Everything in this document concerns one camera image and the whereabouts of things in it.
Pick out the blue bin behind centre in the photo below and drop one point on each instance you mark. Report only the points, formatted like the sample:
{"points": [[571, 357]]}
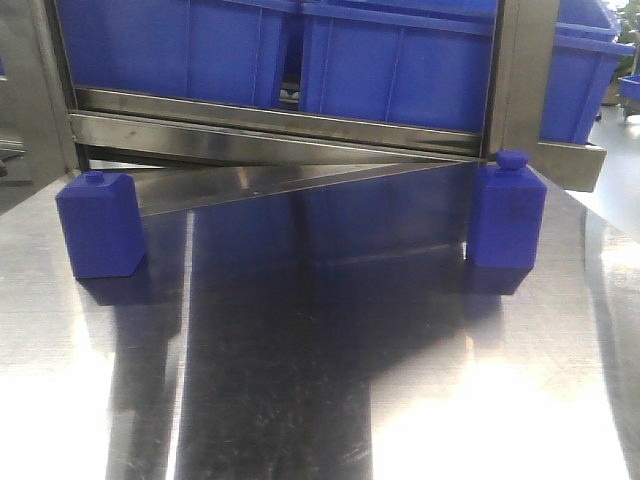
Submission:
{"points": [[426, 67]]}

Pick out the blue bin behind left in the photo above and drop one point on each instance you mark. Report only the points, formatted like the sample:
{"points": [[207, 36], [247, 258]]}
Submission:
{"points": [[220, 51]]}

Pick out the stainless steel shelf frame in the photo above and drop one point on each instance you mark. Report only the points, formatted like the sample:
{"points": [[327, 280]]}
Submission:
{"points": [[131, 128]]}

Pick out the blue bottle-shaped part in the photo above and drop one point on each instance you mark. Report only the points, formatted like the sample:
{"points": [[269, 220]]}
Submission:
{"points": [[102, 226], [506, 214]]}

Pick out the blue bin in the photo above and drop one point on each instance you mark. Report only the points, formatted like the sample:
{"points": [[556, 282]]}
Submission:
{"points": [[426, 67], [585, 56], [220, 51]]}

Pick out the blue bin far right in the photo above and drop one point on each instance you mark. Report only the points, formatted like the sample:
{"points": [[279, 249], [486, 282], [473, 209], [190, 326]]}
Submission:
{"points": [[585, 56]]}

